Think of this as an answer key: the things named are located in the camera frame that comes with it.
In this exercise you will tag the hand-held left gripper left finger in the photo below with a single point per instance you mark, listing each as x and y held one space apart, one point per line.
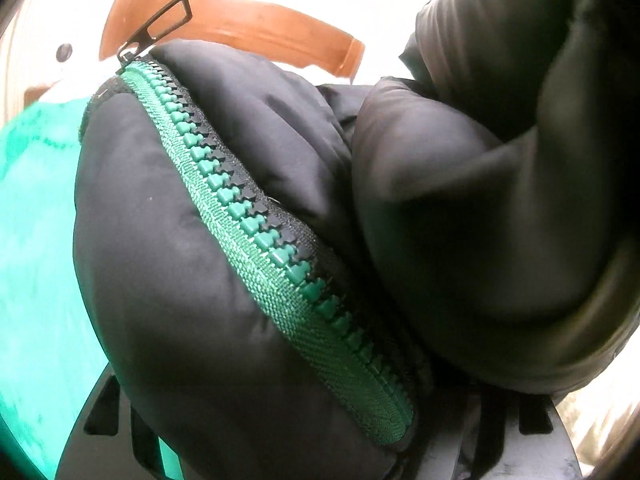
107 440

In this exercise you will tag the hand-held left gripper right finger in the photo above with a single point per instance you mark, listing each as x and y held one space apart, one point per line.
515 450

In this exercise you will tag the black padded jacket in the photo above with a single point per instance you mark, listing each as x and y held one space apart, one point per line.
320 240

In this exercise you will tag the green floral bedspread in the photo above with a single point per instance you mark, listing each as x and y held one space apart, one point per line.
35 270

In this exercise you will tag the orange-brown chair back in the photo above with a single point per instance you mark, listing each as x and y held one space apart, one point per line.
260 25

